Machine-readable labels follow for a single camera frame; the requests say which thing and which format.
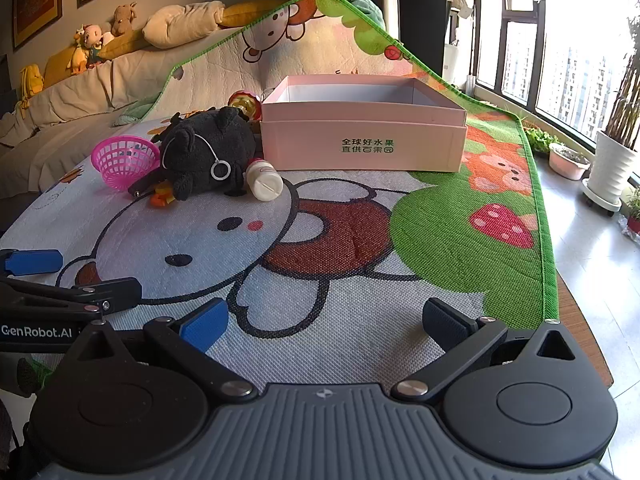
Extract yellow pillow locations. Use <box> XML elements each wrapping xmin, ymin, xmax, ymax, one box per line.
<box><xmin>217</xmin><ymin>0</ymin><xmax>286</xmax><ymax>28</ymax></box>

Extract black framed window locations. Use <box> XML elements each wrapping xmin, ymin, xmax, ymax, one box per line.
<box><xmin>475</xmin><ymin>0</ymin><xmax>640</xmax><ymax>153</ymax></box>

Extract yellow toy backpack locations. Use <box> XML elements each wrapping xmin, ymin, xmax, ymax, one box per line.
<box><xmin>19</xmin><ymin>64</ymin><xmax>45</xmax><ymax>106</ymax></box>

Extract black plush toy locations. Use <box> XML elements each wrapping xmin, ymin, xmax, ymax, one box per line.
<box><xmin>150</xmin><ymin>106</ymin><xmax>258</xmax><ymax>203</ymax></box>

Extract printed cartoon play mat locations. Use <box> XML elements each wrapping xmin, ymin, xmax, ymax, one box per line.
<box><xmin>0</xmin><ymin>0</ymin><xmax>558</xmax><ymax>396</ymax></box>

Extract orange plastic toy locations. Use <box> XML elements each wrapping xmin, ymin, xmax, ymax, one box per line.
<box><xmin>148</xmin><ymin>182</ymin><xmax>178</xmax><ymax>208</ymax></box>

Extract white plant pot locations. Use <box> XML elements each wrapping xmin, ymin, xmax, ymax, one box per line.
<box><xmin>585</xmin><ymin>130</ymin><xmax>640</xmax><ymax>207</ymax></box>

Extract low green plants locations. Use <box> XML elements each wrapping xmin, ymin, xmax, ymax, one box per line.
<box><xmin>522</xmin><ymin>120</ymin><xmax>560</xmax><ymax>155</ymax></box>

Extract red plant pot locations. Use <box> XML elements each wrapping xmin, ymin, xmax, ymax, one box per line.
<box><xmin>622</xmin><ymin>200</ymin><xmax>640</xmax><ymax>236</ymax></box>

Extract cream pillow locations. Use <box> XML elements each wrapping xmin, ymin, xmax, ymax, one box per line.
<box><xmin>142</xmin><ymin>1</ymin><xmax>226</xmax><ymax>50</ymax></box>

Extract yellow pink toy cake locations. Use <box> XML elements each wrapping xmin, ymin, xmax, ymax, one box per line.
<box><xmin>228</xmin><ymin>91</ymin><xmax>263</xmax><ymax>122</ymax></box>

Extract pink cardboard box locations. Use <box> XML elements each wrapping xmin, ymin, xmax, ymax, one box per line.
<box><xmin>260</xmin><ymin>75</ymin><xmax>468</xmax><ymax>173</ymax></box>

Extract gold framed dark red picture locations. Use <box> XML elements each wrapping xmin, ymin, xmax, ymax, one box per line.
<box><xmin>12</xmin><ymin>0</ymin><xmax>63</xmax><ymax>50</ymax></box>

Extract white plastic bottle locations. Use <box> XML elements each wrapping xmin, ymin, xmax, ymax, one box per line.
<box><xmin>243</xmin><ymin>157</ymin><xmax>284</xmax><ymax>202</ymax></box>

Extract green cushion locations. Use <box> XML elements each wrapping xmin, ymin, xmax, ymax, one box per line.
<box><xmin>340</xmin><ymin>0</ymin><xmax>387</xmax><ymax>31</ymax></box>

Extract white bin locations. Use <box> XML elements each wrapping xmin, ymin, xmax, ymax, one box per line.
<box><xmin>442</xmin><ymin>42</ymin><xmax>468</xmax><ymax>86</ymax></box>

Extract beige covered sofa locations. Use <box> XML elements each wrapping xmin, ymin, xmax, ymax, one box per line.
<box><xmin>0</xmin><ymin>2</ymin><xmax>281</xmax><ymax>196</ymax></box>

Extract yellow plush toy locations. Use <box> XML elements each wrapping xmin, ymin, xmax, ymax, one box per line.
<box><xmin>67</xmin><ymin>42</ymin><xmax>93</xmax><ymax>75</ymax></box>

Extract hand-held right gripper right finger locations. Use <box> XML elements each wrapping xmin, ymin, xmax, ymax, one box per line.
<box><xmin>391</xmin><ymin>297</ymin><xmax>591</xmax><ymax>403</ymax></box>

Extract pink white plush toy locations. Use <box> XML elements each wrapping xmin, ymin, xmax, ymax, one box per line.
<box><xmin>75</xmin><ymin>24</ymin><xmax>115</xmax><ymax>50</ymax></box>

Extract pink plastic basket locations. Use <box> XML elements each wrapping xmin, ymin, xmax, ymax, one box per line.
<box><xmin>91</xmin><ymin>136</ymin><xmax>162</xmax><ymax>192</ymax></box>

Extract green cloth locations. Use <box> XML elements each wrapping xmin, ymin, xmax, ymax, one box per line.
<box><xmin>112</xmin><ymin>100</ymin><xmax>153</xmax><ymax>127</ymax></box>

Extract pink plant pot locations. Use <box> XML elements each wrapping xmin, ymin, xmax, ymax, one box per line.
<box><xmin>548</xmin><ymin>142</ymin><xmax>592</xmax><ymax>181</ymax></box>

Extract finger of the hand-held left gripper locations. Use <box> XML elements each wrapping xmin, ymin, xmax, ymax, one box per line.
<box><xmin>0</xmin><ymin>276</ymin><xmax>143</xmax><ymax>317</ymax></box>
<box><xmin>0</xmin><ymin>249</ymin><xmax>64</xmax><ymax>278</ymax></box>

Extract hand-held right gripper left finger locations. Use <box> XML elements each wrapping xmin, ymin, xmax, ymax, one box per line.
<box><xmin>65</xmin><ymin>297</ymin><xmax>256</xmax><ymax>403</ymax></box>

